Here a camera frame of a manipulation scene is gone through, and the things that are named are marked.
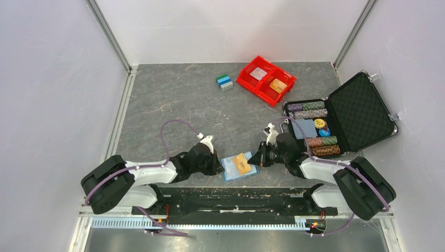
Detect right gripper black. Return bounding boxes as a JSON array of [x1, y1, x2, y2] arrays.
[[247, 141, 288, 167]]

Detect orange credit card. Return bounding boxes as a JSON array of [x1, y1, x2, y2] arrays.
[[269, 78, 288, 94], [232, 153, 252, 175]]

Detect blue card holder wallet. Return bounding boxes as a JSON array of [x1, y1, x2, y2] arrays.
[[220, 152, 259, 181]]

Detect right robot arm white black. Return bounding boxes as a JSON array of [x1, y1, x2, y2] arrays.
[[248, 133, 397, 221]]

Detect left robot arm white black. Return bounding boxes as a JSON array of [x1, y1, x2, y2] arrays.
[[81, 143, 225, 214]]

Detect blue playing card deck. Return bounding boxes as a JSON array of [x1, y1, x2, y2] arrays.
[[292, 119, 317, 139]]

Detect orange green chip row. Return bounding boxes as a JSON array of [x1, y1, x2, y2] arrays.
[[305, 136, 338, 148]]

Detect orange brown chip row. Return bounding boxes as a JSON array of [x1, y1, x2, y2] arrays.
[[310, 144, 341, 156]]

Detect yellow dealer chip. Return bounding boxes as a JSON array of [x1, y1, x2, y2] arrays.
[[314, 119, 326, 129]]

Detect blue dealer chip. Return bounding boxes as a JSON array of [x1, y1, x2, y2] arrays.
[[319, 129, 331, 137]]

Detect purple brown chip row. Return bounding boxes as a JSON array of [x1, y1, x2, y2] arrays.
[[289, 109, 328, 119]]

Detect purple green chip row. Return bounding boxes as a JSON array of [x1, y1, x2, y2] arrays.
[[287, 101, 325, 112]]

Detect red divided plastic bin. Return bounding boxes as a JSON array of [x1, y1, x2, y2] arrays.
[[237, 56, 297, 107]]

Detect stacked green blue white blocks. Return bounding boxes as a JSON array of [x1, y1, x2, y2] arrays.
[[216, 75, 234, 91]]

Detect black poker chip case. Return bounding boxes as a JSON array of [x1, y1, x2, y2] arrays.
[[283, 71, 399, 158]]

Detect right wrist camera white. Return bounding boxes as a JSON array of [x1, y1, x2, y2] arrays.
[[263, 123, 279, 146]]

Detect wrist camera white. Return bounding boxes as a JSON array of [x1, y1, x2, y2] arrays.
[[263, 123, 279, 146], [197, 133, 214, 154]]

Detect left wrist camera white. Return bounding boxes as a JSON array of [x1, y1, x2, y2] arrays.
[[197, 133, 214, 154]]

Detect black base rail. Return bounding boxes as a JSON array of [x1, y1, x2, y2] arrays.
[[146, 184, 350, 225]]

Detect aluminium frame post right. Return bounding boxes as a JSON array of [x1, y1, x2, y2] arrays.
[[332, 0, 378, 71]]

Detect aluminium frame post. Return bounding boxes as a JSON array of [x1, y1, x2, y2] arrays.
[[86, 0, 132, 73], [332, 0, 378, 71]]

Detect aluminium frame post left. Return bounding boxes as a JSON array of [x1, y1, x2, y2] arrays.
[[86, 0, 132, 73]]

